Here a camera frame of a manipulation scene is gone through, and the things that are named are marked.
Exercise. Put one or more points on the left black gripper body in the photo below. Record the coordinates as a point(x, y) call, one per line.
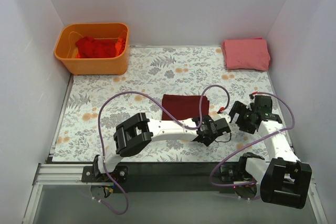
point(217, 128)

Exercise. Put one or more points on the floral patterned table mat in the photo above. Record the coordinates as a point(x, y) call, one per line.
point(152, 72)

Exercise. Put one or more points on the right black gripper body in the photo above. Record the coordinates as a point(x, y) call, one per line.
point(242, 115)

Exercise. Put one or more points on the orange t shirt in bin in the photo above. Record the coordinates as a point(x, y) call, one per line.
point(121, 43)

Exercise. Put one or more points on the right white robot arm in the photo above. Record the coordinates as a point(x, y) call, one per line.
point(284, 180)

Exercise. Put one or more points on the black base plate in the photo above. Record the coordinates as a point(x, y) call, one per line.
point(176, 177)

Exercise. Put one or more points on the folded pink t shirt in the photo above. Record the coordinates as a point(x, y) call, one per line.
point(250, 54)

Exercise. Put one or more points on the bright red t shirt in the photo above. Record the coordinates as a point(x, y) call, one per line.
point(89, 47)

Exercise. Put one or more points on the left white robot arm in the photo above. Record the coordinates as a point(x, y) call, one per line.
point(135, 133)

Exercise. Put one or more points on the orange plastic bin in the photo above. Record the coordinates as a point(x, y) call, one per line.
point(66, 49)

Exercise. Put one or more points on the dark red t shirt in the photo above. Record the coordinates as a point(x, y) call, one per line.
point(182, 106)

